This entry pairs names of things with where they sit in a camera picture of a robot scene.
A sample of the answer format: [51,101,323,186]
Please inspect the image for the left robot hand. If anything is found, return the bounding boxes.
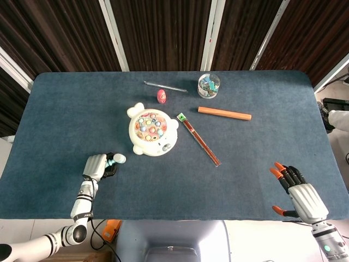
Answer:
[82,152,118,182]

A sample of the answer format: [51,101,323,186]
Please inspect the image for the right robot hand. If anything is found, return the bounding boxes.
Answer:
[269,162,330,225]

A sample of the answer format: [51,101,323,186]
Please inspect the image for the mint green toy hammer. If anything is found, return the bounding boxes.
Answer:
[105,153,127,168]

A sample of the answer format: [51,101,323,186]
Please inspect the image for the white whack-a-mole toy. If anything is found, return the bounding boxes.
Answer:
[126,102,180,157]

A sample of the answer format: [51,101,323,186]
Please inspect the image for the orange device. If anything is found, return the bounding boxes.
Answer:
[101,219,122,242]

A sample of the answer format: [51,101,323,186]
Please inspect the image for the blue table cloth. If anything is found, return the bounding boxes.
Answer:
[0,70,349,221]

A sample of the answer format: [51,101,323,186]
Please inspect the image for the person in white clothing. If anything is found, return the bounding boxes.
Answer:
[317,100,349,132]

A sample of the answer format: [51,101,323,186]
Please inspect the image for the brown wooden crate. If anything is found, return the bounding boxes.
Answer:
[53,249,112,262]

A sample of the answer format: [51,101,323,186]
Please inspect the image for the black device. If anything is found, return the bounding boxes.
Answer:
[323,97,349,111]

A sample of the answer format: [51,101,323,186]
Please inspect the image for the grey robot torso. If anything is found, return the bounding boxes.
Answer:
[113,219,232,262]

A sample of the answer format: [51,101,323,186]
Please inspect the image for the clear glass rod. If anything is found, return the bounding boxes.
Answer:
[143,80,189,93]

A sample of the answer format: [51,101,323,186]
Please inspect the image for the packaged brown chopsticks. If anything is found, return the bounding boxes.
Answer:
[176,112,222,167]

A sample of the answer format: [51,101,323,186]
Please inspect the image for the wooden rolling pin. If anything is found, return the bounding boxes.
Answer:
[197,106,252,121]

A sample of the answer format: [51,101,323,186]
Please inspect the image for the clear jar of binder clips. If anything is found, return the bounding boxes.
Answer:
[197,73,221,99]

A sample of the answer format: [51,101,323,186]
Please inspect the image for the dark brown curtain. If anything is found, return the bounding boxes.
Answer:
[0,0,349,137]

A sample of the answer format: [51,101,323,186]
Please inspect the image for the white frame post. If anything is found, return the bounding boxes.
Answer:
[200,0,226,72]
[313,53,349,93]
[0,46,34,95]
[98,0,130,72]
[249,0,290,71]

